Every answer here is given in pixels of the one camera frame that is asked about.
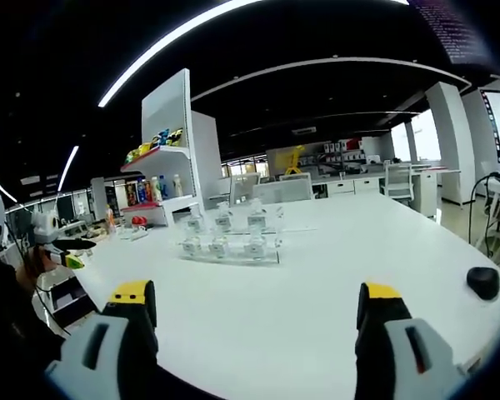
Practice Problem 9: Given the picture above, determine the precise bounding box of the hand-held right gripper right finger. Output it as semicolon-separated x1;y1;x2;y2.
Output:
354;282;470;400

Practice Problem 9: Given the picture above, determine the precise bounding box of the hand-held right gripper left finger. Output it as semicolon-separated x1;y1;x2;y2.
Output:
45;279;158;400

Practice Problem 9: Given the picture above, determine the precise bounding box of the clear acrylic reagent rack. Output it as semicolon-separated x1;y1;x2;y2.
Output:
175;203;318;267

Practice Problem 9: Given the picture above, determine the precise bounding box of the white storage box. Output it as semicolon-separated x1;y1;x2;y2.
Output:
35;270;99;330

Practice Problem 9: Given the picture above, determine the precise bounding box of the black round object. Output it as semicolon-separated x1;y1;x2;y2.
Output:
465;266;500;301

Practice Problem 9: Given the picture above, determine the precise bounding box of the pile of colourful snack packets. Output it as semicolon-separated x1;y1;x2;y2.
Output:
126;127;184;164

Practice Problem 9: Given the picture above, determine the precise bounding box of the curved ceiling light strip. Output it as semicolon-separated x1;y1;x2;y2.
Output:
97;0;410;109

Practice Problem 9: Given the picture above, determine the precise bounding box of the white display shelf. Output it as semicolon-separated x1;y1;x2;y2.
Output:
120;67;223;228

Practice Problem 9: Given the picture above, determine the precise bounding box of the row of white cabinets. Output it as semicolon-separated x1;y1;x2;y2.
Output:
312;174;438;201

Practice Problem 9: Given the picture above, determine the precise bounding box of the background display shelving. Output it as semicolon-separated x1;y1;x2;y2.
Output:
303;139;387;168

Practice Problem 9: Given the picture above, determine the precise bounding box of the black cable bundle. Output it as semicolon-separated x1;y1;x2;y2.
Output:
466;170;500;272

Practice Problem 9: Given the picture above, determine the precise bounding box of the dark wall monitor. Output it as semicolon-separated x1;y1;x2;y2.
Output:
412;0;491;63

